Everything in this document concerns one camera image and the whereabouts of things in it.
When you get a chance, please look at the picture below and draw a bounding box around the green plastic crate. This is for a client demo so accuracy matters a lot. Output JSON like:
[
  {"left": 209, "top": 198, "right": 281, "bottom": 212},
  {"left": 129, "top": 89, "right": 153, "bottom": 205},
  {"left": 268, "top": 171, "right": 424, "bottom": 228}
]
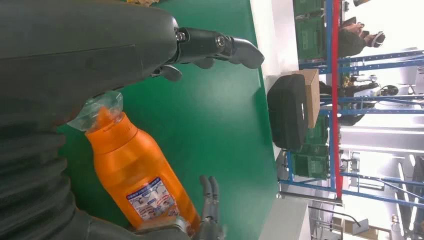
[
  {"left": 291, "top": 153, "right": 330, "bottom": 180},
  {"left": 294, "top": 16, "right": 327, "bottom": 62},
  {"left": 293, "top": 0, "right": 325, "bottom": 16},
  {"left": 303, "top": 115, "right": 330, "bottom": 153}
]

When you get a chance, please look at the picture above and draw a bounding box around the red vertical bar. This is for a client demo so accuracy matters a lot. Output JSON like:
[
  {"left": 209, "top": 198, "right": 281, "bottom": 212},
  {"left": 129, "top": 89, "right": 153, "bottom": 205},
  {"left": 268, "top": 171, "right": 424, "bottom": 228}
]
[{"left": 332, "top": 0, "right": 344, "bottom": 200}]

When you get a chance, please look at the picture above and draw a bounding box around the blue metal shelving rack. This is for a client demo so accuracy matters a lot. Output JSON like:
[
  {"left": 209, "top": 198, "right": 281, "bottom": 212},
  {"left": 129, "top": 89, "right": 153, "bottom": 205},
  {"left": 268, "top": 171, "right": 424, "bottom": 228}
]
[{"left": 279, "top": 0, "right": 424, "bottom": 208}]

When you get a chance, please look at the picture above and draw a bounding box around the cardboard box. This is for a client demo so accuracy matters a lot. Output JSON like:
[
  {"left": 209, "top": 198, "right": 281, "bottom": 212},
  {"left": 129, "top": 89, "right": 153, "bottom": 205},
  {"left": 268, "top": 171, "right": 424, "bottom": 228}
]
[{"left": 291, "top": 68, "right": 321, "bottom": 129}]

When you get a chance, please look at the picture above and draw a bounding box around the black zip case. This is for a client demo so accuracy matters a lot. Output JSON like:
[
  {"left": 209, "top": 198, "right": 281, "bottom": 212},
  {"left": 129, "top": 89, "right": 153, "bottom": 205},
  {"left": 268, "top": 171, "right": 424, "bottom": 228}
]
[{"left": 266, "top": 73, "right": 310, "bottom": 151}]

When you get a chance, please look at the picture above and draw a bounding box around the orange detergent bottle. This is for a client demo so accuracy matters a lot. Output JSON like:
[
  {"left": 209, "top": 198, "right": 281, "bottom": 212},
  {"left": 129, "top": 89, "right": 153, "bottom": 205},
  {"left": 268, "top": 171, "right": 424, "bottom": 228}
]
[{"left": 67, "top": 91, "right": 202, "bottom": 238}]

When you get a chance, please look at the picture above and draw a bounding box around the white panel board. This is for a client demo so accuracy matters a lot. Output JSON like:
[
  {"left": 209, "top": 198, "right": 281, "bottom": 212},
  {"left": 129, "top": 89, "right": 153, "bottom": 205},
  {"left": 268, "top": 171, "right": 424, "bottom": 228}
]
[{"left": 258, "top": 197, "right": 312, "bottom": 240}]

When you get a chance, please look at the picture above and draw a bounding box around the person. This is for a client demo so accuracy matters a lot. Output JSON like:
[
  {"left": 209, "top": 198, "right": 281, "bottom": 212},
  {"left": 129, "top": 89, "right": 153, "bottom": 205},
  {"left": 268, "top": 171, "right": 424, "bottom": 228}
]
[{"left": 337, "top": 16, "right": 387, "bottom": 59}]

